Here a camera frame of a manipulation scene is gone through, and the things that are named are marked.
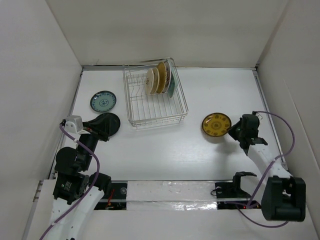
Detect yellow brown patterned plate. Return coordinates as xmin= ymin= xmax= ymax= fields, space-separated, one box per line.
xmin=201 ymin=112 xmax=232 ymax=138

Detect blue patterned round plate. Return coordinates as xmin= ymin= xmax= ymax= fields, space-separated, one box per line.
xmin=90 ymin=90 xmax=117 ymax=113

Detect cream floral round plate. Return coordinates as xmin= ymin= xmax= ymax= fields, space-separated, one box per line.
xmin=152 ymin=67 xmax=160 ymax=94

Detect white plate red characters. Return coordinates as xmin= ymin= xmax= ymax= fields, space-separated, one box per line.
xmin=164 ymin=60 xmax=174 ymax=92

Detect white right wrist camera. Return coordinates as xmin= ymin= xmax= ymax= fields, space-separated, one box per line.
xmin=254 ymin=112 xmax=263 ymax=121

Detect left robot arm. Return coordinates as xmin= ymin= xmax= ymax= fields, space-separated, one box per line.
xmin=40 ymin=112 xmax=121 ymax=240

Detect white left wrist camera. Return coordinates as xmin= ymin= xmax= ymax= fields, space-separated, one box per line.
xmin=64 ymin=115 xmax=84 ymax=134

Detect round woven bamboo plate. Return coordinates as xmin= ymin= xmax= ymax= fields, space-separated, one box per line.
xmin=156 ymin=61 xmax=169 ymax=94

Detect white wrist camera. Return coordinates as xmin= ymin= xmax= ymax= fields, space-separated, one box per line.
xmin=254 ymin=112 xmax=263 ymax=121
xmin=64 ymin=115 xmax=84 ymax=134

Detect black round plate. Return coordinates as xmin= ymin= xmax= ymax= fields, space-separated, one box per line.
xmin=97 ymin=112 xmax=121 ymax=137

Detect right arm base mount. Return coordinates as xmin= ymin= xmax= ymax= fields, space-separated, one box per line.
xmin=210 ymin=181 xmax=261 ymax=210

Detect cream plate black patch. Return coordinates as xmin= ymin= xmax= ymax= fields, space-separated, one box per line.
xmin=144 ymin=68 xmax=155 ymax=95

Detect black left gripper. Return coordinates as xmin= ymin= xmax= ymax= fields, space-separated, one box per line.
xmin=77 ymin=112 xmax=111 ymax=169

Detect metal wire dish rack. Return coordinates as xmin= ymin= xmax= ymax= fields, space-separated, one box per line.
xmin=123 ymin=57 xmax=189 ymax=129

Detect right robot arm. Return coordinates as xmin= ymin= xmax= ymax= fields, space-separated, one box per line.
xmin=228 ymin=111 xmax=306 ymax=222

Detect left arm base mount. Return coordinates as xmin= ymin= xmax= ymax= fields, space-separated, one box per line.
xmin=94 ymin=181 xmax=128 ymax=211

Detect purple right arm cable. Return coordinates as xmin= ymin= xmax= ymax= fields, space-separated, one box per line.
xmin=236 ymin=110 xmax=297 ymax=228

